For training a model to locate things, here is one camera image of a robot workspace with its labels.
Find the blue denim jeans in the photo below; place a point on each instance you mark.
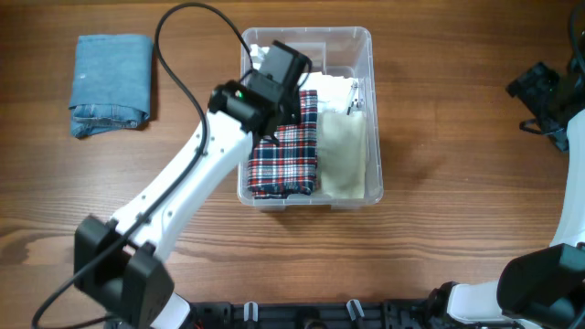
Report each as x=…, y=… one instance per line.
x=111, y=87

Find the white printed t-shirt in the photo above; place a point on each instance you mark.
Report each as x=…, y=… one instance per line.
x=334, y=93

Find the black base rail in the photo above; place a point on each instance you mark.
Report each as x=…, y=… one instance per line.
x=409, y=314

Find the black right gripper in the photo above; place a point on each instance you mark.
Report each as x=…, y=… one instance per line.
x=530, y=85

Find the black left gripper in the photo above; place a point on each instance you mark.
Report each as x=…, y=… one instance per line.
x=293, y=115

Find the clear plastic storage container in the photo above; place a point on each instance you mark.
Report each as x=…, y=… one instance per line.
x=336, y=51

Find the cream garment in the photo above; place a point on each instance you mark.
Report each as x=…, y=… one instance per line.
x=341, y=154

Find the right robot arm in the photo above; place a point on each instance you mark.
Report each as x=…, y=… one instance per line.
x=545, y=288

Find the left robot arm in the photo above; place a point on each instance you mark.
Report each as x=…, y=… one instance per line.
x=120, y=263

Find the red plaid shirt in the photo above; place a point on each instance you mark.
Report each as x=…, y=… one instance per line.
x=289, y=167

